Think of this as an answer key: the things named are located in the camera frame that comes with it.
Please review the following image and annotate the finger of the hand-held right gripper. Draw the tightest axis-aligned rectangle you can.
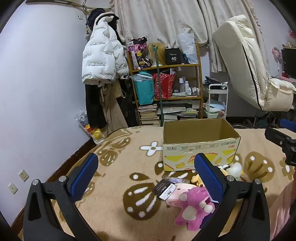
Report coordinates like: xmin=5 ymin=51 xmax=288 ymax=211
xmin=265 ymin=127 xmax=296 ymax=149
xmin=280 ymin=118 xmax=296 ymax=133

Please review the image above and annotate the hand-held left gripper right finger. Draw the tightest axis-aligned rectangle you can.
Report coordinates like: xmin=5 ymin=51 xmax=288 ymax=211
xmin=194 ymin=152 xmax=271 ymax=241

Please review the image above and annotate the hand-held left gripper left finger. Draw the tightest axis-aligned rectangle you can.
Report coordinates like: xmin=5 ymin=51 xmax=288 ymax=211
xmin=23 ymin=152 xmax=102 ymax=241

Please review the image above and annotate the yellow plush dog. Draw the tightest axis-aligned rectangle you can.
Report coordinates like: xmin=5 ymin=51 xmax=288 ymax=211
xmin=191 ymin=169 xmax=229 ymax=187

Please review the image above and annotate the pink marshmallow plush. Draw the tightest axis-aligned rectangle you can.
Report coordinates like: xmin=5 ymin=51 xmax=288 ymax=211
xmin=165 ymin=183 xmax=197 ymax=208

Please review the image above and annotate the white plush toy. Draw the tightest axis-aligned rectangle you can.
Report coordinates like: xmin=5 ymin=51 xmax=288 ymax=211
xmin=225 ymin=162 xmax=244 ymax=180

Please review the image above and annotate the pink plush bear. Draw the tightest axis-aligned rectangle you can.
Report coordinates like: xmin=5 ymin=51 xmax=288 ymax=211
xmin=174 ymin=186 xmax=215 ymax=231

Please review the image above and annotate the cardboard box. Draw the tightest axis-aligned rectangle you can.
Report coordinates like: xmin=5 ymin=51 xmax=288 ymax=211
xmin=162 ymin=118 xmax=241 ymax=172

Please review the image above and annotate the black packaged accessory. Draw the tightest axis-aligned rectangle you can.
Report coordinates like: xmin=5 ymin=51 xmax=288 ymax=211
xmin=153 ymin=177 xmax=177 ymax=198

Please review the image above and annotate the plastic bag of toys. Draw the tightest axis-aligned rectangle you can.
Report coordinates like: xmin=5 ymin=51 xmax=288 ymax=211
xmin=75 ymin=109 xmax=104 ymax=144

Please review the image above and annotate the person's pink clothed leg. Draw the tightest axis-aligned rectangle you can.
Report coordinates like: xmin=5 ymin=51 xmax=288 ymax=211
xmin=269 ymin=171 xmax=296 ymax=241

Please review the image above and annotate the white trolley cart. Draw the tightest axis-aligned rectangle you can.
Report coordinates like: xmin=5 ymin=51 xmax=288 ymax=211
xmin=205 ymin=83 xmax=229 ymax=120

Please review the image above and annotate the black monitor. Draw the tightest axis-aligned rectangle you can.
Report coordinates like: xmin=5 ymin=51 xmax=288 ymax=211
xmin=281 ymin=47 xmax=296 ymax=75

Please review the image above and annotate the folded light blue cloth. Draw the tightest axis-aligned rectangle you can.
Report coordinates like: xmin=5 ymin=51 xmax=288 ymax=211
xmin=207 ymin=100 xmax=226 ymax=112

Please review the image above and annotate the pink desk fan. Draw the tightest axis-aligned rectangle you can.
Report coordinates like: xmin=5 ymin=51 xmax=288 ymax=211
xmin=272 ymin=46 xmax=284 ymax=77

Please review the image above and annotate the beige coat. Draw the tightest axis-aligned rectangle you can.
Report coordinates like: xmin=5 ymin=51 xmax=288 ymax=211
xmin=99 ymin=82 xmax=129 ymax=137

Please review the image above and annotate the black bag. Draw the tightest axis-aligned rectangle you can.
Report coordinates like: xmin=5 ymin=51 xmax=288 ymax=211
xmin=205 ymin=76 xmax=229 ymax=90

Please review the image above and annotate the stack of books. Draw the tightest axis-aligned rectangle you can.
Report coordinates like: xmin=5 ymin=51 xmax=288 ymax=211
xmin=138 ymin=104 xmax=200 ymax=127

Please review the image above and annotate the group of cosmetic bottles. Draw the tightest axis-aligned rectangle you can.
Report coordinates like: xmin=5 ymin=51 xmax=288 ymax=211
xmin=178 ymin=77 xmax=200 ymax=96

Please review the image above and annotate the green pole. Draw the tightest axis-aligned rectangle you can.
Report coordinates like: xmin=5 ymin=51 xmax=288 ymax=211
xmin=153 ymin=45 xmax=164 ymax=127

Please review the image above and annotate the red gift bag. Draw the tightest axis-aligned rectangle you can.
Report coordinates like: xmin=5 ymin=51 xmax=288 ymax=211
xmin=153 ymin=72 xmax=177 ymax=99

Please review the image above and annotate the teal shopping bag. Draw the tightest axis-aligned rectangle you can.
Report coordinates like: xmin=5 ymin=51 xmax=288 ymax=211
xmin=132 ymin=72 xmax=155 ymax=106

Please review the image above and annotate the wooden bookshelf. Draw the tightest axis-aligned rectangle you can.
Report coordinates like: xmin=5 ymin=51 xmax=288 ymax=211
xmin=127 ymin=42 xmax=204 ymax=127

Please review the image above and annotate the black box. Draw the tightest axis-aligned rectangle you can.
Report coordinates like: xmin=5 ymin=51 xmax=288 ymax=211
xmin=165 ymin=48 xmax=184 ymax=65

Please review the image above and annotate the white puffer jacket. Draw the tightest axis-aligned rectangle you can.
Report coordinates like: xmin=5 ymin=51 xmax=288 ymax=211
xmin=82 ymin=13 xmax=129 ymax=85

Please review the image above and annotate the clear plastic bag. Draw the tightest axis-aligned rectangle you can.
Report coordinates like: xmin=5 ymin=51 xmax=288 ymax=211
xmin=177 ymin=33 xmax=199 ymax=65

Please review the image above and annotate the blond wig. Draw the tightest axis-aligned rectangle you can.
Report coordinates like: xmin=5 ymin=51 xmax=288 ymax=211
xmin=147 ymin=42 xmax=167 ymax=66

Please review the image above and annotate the cartoon printed bag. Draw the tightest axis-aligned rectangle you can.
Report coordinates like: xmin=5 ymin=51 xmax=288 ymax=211
xmin=128 ymin=37 xmax=153 ymax=70

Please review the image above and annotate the white floral curtain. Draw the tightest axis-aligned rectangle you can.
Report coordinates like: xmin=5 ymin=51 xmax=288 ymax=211
xmin=109 ymin=0 xmax=264 ymax=72

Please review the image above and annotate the dark wooden bed frame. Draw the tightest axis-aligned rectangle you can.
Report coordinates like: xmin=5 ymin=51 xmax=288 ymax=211
xmin=11 ymin=137 xmax=97 ymax=232

